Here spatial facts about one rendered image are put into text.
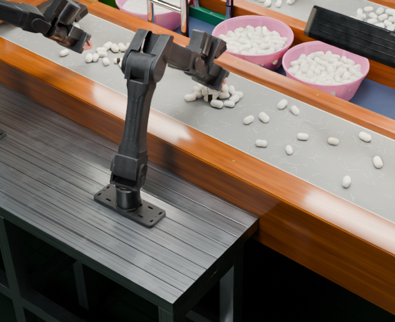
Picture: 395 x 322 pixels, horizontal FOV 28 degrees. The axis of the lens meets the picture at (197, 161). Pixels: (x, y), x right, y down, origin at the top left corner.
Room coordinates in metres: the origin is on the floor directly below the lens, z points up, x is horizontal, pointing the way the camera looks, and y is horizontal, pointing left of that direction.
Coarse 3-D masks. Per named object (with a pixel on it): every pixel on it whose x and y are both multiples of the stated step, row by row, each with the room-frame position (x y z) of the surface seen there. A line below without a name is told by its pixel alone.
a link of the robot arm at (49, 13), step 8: (56, 0) 2.09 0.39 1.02; (64, 0) 2.08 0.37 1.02; (48, 8) 2.09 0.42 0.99; (56, 8) 2.07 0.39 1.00; (64, 8) 2.08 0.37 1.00; (72, 8) 2.08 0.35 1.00; (48, 16) 2.07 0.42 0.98; (56, 16) 2.07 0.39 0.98; (64, 16) 2.07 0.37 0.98; (72, 16) 2.08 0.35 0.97; (32, 24) 2.01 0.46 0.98; (40, 24) 2.02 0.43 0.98; (48, 24) 2.03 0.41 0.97; (40, 32) 2.02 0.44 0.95
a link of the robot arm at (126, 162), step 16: (128, 64) 1.68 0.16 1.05; (144, 64) 1.67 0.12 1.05; (128, 80) 1.67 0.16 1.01; (144, 80) 1.65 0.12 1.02; (128, 96) 1.65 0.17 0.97; (144, 96) 1.64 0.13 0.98; (128, 112) 1.64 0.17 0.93; (144, 112) 1.64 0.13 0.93; (128, 128) 1.62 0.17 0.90; (144, 128) 1.63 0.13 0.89; (128, 144) 1.60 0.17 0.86; (144, 144) 1.62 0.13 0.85; (128, 160) 1.58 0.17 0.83; (144, 160) 1.61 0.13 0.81; (128, 176) 1.57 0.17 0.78
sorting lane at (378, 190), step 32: (0, 32) 2.42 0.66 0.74; (96, 32) 2.40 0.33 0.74; (128, 32) 2.40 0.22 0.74; (64, 64) 2.20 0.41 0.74; (96, 64) 2.19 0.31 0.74; (160, 96) 2.00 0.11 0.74; (256, 96) 1.99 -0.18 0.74; (288, 96) 1.98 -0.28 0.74; (224, 128) 1.83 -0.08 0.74; (256, 128) 1.83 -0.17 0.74; (288, 128) 1.82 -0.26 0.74; (320, 128) 1.82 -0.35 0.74; (352, 128) 1.82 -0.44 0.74; (288, 160) 1.68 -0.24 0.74; (320, 160) 1.68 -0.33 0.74; (352, 160) 1.67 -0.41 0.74; (384, 160) 1.67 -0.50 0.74; (352, 192) 1.54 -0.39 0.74; (384, 192) 1.54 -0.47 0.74
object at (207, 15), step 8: (232, 0) 2.51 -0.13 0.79; (192, 8) 2.61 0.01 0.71; (200, 8) 2.60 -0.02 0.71; (232, 8) 2.51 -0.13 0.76; (192, 16) 2.61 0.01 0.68; (200, 16) 2.59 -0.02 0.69; (208, 16) 2.57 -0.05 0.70; (216, 16) 2.54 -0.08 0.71; (224, 16) 2.54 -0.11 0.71; (232, 16) 2.51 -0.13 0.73; (216, 24) 2.54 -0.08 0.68; (232, 24) 2.50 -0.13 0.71
